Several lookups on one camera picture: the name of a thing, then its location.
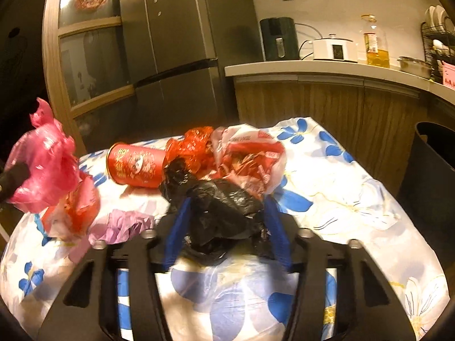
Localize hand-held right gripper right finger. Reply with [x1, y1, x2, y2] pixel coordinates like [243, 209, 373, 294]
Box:
[265, 195, 419, 341]

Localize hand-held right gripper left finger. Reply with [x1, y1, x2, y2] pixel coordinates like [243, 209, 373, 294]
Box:
[37, 195, 195, 341]

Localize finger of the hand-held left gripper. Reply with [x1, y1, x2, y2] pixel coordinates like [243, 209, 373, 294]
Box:
[0, 163, 32, 204]

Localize pink plastic bag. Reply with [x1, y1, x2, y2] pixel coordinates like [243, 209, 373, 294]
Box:
[7, 97, 81, 214]

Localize black plastic bag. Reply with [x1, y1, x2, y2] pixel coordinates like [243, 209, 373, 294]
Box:
[158, 158, 282, 265]

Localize purple plastic bag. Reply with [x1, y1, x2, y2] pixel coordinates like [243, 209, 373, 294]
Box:
[69, 209, 156, 261]

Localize red and white plastic bag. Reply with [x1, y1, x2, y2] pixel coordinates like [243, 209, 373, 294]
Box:
[211, 122, 287, 200]
[40, 175, 102, 239]

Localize black trash bin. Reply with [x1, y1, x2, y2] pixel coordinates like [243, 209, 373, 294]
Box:
[396, 121, 455, 239]

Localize red paper cup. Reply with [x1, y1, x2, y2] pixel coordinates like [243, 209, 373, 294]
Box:
[106, 142, 168, 190]

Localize floral white blue tablecloth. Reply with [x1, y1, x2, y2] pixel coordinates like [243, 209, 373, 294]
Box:
[0, 115, 450, 341]

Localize wooden lower cabinets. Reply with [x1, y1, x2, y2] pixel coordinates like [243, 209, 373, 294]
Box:
[232, 74, 455, 193]

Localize wooden glass sliding door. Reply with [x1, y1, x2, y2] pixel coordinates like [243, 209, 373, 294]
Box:
[42, 0, 138, 154]

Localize light stone kitchen counter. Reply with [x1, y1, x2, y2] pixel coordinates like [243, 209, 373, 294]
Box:
[224, 59, 455, 106]

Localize grey refrigerator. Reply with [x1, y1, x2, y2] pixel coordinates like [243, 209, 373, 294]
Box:
[119, 0, 266, 133]

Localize white slow cooker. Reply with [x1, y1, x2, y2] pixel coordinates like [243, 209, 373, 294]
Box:
[312, 34, 359, 63]

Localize black air fryer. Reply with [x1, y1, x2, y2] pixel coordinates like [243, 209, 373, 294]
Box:
[259, 16, 299, 62]

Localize cooking oil bottle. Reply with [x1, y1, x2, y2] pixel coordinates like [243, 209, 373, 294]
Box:
[360, 14, 391, 68]

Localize steel bowl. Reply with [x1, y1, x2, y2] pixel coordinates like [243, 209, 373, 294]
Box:
[397, 56, 433, 80]

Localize pink utensil holder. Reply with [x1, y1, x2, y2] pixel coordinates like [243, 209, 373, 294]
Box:
[440, 60, 455, 90]

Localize black dish rack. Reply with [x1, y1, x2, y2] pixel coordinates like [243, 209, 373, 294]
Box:
[420, 5, 455, 83]

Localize black power cable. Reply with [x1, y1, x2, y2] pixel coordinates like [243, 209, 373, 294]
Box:
[295, 23, 315, 61]

